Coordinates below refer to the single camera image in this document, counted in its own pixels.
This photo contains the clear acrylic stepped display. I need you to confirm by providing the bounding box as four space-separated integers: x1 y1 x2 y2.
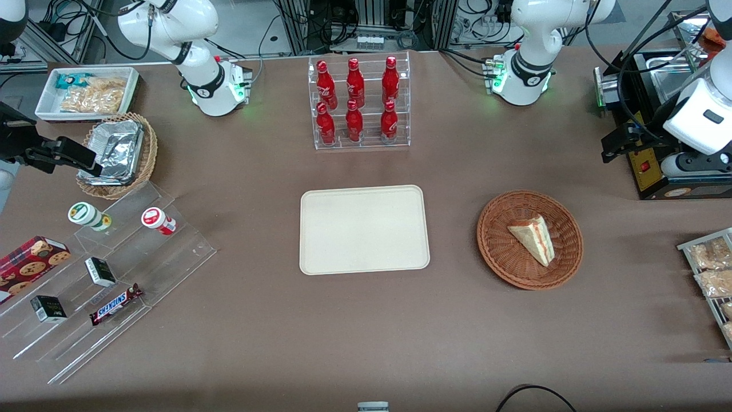
0 182 218 386

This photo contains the small black box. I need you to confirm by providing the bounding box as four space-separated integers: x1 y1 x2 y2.
30 295 69 324
84 257 117 288

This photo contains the red grilled food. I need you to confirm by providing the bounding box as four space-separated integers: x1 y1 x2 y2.
702 26 730 49

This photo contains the aluminium foil container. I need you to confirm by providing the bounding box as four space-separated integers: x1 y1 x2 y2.
78 119 145 187

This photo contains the clear acrylic bottle rack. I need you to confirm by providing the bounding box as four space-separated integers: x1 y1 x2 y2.
308 50 411 151

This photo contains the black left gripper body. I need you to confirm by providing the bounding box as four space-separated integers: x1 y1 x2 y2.
620 122 664 154

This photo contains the round brown wicker basket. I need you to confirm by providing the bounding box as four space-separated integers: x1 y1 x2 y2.
476 189 584 291

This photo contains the white rectangular bin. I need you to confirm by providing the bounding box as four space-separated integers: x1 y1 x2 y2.
34 66 141 122

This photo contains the teal snack packet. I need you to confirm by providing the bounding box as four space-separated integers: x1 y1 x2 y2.
55 72 93 90

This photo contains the red cookie box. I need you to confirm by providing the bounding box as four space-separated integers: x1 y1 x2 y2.
0 235 72 304

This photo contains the red cola bottle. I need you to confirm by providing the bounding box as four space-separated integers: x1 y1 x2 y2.
381 56 400 106
316 102 337 145
380 100 399 140
316 60 338 110
345 100 364 143
346 58 365 109

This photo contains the red lid white bottle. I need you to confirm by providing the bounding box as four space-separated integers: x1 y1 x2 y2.
141 207 177 236

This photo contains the green lid white bottle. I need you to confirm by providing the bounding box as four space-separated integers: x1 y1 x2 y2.
67 202 113 232

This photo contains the Snickers chocolate bar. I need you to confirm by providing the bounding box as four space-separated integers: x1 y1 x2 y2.
89 283 144 327

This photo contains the steel warmer pan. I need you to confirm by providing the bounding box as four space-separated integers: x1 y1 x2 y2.
645 54 709 104

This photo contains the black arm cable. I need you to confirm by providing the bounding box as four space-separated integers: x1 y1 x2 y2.
583 0 713 149

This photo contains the clear bag of chips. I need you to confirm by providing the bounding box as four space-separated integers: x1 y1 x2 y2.
59 77 128 114

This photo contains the grey wire rack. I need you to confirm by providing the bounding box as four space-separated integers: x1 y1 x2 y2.
677 227 732 351

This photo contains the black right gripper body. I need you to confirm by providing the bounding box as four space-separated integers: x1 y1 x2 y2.
0 102 42 164

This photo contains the black food warmer appliance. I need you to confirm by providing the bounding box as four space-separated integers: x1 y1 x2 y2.
594 10 732 201

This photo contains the cream plastic tray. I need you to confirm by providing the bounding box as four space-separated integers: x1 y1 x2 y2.
299 184 431 276

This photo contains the black floor cable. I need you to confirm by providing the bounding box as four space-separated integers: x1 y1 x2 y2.
495 384 578 412

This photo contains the small tan wicker basket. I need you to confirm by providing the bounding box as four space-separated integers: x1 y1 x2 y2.
75 112 159 201

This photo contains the triangular sandwich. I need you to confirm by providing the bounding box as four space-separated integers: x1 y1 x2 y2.
507 215 556 268

